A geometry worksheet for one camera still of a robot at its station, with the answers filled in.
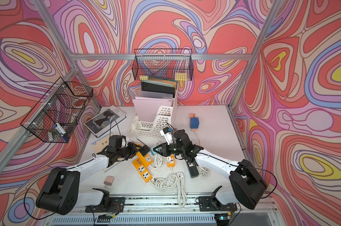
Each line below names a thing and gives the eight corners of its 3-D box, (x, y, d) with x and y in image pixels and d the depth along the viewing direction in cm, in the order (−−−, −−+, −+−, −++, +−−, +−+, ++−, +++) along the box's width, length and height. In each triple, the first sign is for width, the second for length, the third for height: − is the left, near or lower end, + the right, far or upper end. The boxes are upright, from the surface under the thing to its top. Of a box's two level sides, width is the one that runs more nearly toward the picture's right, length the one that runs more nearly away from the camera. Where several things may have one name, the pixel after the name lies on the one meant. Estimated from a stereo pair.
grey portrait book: (82, 123, 109) (79, 120, 107) (110, 105, 123) (109, 102, 120) (97, 138, 101) (95, 135, 98) (126, 117, 114) (125, 114, 111)
